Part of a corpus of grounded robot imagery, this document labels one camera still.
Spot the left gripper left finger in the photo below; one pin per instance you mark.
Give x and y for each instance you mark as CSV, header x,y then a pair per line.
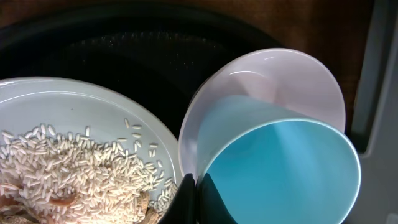
x,y
182,208

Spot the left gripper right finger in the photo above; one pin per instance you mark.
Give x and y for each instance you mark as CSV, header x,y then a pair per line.
x,y
210,208

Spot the blue plastic cup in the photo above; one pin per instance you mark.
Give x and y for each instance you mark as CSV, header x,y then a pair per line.
x,y
273,165

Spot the pink shallow bowl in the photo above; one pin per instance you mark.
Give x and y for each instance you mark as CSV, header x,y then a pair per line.
x,y
285,77

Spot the grey dishwasher rack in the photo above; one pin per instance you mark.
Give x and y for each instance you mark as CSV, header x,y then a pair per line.
x,y
374,127

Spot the grey plate with rice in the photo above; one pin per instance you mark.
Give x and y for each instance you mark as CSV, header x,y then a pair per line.
x,y
74,152

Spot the round black serving tray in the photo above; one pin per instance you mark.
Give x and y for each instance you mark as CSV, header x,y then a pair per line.
x,y
153,53

